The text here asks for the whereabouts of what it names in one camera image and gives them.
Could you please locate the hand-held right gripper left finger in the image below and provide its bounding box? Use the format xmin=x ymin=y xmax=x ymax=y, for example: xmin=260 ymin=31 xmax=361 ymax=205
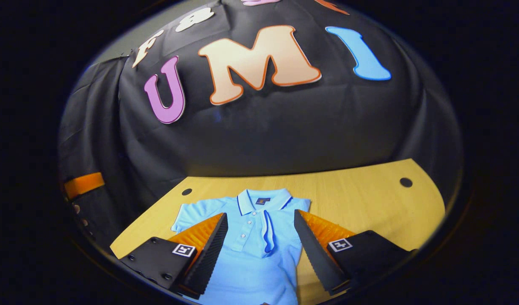
xmin=120 ymin=212 xmax=229 ymax=299

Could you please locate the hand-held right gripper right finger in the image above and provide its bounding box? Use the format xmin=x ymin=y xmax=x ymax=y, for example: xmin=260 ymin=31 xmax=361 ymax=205
xmin=293 ymin=209 xmax=412 ymax=296

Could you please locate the light blue polo T-shirt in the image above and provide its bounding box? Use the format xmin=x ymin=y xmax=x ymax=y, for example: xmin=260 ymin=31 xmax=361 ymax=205
xmin=171 ymin=188 xmax=312 ymax=305

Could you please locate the black backdrop cloth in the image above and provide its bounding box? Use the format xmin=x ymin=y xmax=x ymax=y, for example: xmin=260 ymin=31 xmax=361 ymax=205
xmin=58 ymin=0 xmax=464 ymax=255

